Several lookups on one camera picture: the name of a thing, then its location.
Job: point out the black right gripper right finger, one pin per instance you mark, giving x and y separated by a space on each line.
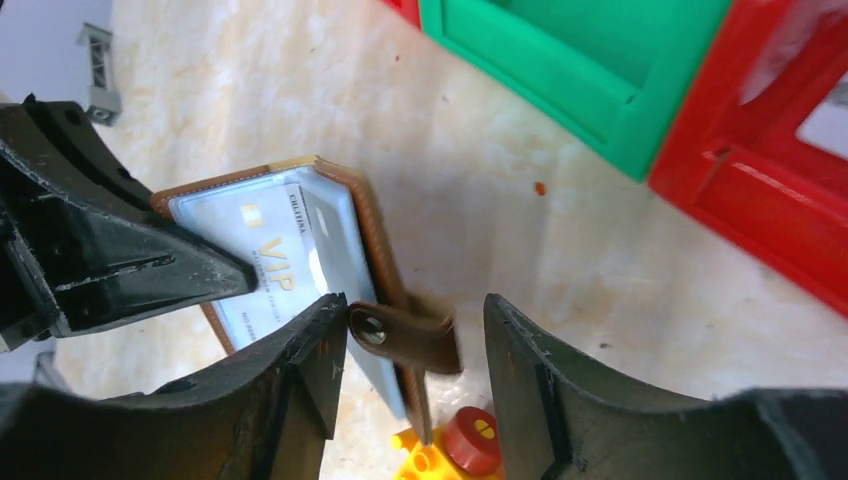
562 414

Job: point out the brown leather card holder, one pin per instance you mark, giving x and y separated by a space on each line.
396 337

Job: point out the red bin with silver cards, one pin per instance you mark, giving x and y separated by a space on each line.
758 151

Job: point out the silver VIP card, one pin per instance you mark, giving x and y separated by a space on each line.
264 223

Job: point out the red bin with gold cards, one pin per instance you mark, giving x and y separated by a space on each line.
406 9

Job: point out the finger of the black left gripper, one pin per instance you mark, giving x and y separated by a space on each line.
82 250

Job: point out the green plastic bin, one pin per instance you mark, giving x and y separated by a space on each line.
614 73

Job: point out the grey metal bracket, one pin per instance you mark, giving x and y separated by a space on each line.
103 102

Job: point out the yellow toy brick car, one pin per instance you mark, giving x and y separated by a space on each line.
466 447

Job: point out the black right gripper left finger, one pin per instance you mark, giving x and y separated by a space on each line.
265 412

